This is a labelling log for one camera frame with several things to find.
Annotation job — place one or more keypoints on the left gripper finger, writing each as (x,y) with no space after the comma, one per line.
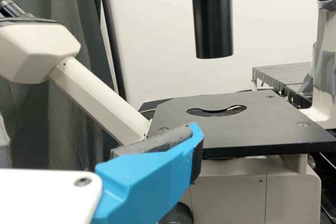
(147,176)

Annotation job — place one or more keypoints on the cream microscope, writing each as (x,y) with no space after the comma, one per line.
(249,127)

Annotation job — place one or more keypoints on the black platform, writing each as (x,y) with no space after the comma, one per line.
(281,73)

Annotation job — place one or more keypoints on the white pipette stand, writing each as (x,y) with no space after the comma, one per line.
(324,60)

